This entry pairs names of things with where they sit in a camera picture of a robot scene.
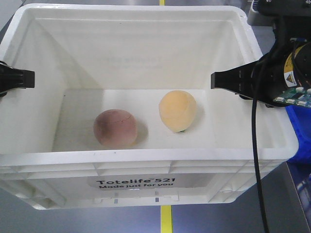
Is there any yellow plush fruit toy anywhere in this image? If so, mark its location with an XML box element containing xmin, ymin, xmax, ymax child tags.
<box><xmin>159</xmin><ymin>90</ymin><xmax>197</xmax><ymax>133</ymax></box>

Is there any black cable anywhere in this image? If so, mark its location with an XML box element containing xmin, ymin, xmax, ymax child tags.
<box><xmin>251</xmin><ymin>55</ymin><xmax>270</xmax><ymax>233</ymax></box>

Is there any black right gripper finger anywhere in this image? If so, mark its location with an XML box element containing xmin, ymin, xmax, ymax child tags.
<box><xmin>210</xmin><ymin>61</ymin><xmax>261</xmax><ymax>94</ymax></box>

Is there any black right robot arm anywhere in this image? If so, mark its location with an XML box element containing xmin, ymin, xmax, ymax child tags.
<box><xmin>210</xmin><ymin>40</ymin><xmax>311</xmax><ymax>108</ymax></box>

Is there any white plastic tote box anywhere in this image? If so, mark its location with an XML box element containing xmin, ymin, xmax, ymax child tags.
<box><xmin>0</xmin><ymin>2</ymin><xmax>299</xmax><ymax>211</ymax></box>

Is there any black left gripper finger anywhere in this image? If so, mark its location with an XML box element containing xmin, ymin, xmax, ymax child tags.
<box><xmin>0</xmin><ymin>61</ymin><xmax>35</xmax><ymax>94</ymax></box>

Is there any pink plush fruit toy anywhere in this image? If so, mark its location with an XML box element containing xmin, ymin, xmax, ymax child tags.
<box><xmin>93</xmin><ymin>109</ymin><xmax>138</xmax><ymax>148</ymax></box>

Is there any yellow floor tape line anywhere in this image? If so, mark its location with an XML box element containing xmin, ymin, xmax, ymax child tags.
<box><xmin>160</xmin><ymin>205</ymin><xmax>173</xmax><ymax>233</ymax></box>

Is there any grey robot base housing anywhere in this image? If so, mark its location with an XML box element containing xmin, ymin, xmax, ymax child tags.
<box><xmin>247</xmin><ymin>0</ymin><xmax>311</xmax><ymax>41</ymax></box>

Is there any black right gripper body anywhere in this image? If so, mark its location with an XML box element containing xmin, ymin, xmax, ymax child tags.
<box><xmin>239</xmin><ymin>41</ymin><xmax>294</xmax><ymax>107</ymax></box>

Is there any green circuit board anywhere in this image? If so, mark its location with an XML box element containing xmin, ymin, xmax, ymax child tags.
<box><xmin>273</xmin><ymin>87</ymin><xmax>311</xmax><ymax>108</ymax></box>

